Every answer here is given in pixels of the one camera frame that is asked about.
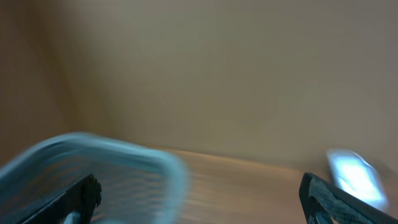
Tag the grey plastic mesh basket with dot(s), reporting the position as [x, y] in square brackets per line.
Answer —
[139, 185]

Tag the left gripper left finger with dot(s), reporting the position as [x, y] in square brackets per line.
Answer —
[80, 198]

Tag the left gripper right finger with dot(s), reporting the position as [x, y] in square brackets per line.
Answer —
[323, 203]

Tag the white barcode scanner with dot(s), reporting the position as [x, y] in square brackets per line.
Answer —
[352, 174]

